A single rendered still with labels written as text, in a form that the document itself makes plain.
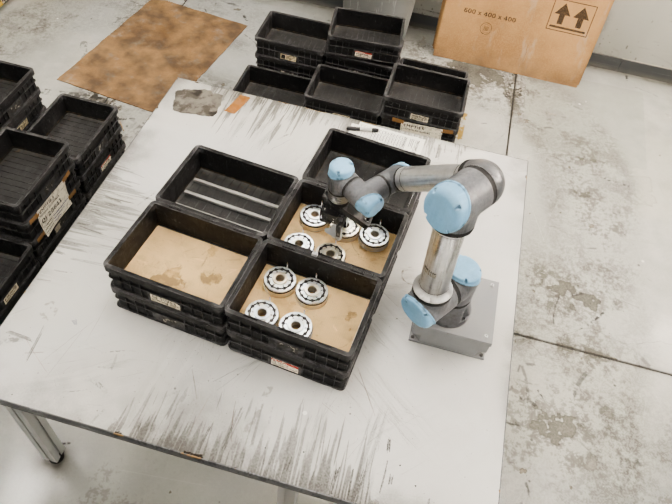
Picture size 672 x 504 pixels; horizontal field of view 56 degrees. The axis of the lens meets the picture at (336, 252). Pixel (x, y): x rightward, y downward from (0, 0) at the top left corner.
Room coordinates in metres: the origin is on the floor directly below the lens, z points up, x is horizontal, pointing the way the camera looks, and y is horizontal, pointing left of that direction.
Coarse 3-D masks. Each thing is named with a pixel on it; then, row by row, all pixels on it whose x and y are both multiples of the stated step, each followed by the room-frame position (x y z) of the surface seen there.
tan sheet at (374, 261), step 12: (300, 204) 1.52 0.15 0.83; (288, 228) 1.40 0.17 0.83; (300, 228) 1.41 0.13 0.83; (360, 228) 1.45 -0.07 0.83; (324, 240) 1.37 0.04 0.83; (348, 252) 1.34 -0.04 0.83; (360, 252) 1.34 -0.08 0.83; (372, 252) 1.35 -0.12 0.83; (384, 252) 1.36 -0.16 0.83; (360, 264) 1.29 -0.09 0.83; (372, 264) 1.30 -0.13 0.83; (384, 264) 1.31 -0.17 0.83
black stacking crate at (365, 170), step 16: (336, 144) 1.82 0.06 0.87; (352, 144) 1.81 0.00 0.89; (368, 144) 1.80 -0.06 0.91; (320, 160) 1.71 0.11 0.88; (352, 160) 1.79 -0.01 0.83; (368, 160) 1.79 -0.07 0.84; (384, 160) 1.78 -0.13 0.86; (400, 160) 1.76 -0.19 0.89; (416, 160) 1.75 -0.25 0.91; (320, 176) 1.68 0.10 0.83; (368, 176) 1.72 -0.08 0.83; (400, 192) 1.66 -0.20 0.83
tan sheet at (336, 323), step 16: (256, 288) 1.14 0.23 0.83; (288, 304) 1.09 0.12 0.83; (336, 304) 1.12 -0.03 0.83; (352, 304) 1.13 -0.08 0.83; (320, 320) 1.05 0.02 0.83; (336, 320) 1.06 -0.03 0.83; (352, 320) 1.07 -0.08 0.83; (320, 336) 0.99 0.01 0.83; (336, 336) 1.00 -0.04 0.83; (352, 336) 1.01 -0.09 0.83
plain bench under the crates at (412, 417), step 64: (192, 128) 1.98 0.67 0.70; (256, 128) 2.04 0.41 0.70; (320, 128) 2.10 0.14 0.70; (384, 128) 2.16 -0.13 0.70; (128, 192) 1.58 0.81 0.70; (512, 192) 1.88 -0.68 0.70; (64, 256) 1.24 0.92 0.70; (512, 256) 1.54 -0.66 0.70; (64, 320) 1.00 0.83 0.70; (128, 320) 1.03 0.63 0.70; (384, 320) 1.17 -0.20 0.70; (512, 320) 1.25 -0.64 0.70; (0, 384) 0.75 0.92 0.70; (64, 384) 0.78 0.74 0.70; (128, 384) 0.81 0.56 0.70; (192, 384) 0.84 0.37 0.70; (256, 384) 0.87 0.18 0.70; (320, 384) 0.90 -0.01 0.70; (384, 384) 0.93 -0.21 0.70; (448, 384) 0.97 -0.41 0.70; (64, 448) 0.82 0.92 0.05; (192, 448) 0.65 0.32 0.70; (256, 448) 0.67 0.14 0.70; (320, 448) 0.70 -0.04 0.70; (384, 448) 0.73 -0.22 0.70; (448, 448) 0.76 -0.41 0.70
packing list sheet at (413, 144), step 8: (368, 136) 2.09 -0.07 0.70; (376, 136) 2.10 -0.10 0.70; (384, 136) 2.11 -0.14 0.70; (392, 136) 2.12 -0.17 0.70; (400, 136) 2.12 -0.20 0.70; (408, 136) 2.13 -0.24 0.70; (392, 144) 2.06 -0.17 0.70; (400, 144) 2.07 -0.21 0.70; (408, 144) 2.08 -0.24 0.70; (416, 144) 2.09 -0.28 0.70; (416, 152) 2.04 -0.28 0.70
